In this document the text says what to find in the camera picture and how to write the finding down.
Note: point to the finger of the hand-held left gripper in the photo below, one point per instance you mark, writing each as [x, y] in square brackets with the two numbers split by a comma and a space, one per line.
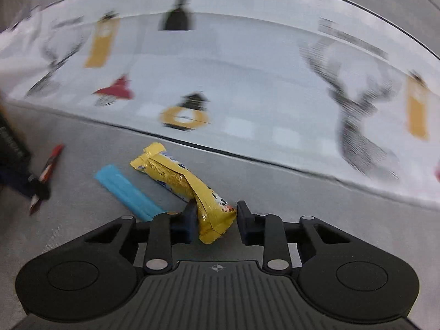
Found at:
[36, 189]

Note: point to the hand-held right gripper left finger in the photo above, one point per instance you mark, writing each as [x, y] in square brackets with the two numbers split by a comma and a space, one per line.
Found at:
[189, 225]

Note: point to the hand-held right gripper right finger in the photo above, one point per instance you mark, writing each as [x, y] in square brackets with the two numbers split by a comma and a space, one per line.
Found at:
[244, 225]

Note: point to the red snack stick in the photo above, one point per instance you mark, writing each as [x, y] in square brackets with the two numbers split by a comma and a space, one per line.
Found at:
[48, 173]

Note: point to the yellow snack packet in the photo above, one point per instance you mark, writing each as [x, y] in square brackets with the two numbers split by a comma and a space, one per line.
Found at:
[187, 182]

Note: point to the blue snack packet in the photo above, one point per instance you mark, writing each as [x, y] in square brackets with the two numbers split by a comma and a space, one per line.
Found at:
[129, 194]

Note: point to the grey printed blanket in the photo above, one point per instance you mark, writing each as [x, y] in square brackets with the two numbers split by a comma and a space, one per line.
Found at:
[240, 110]

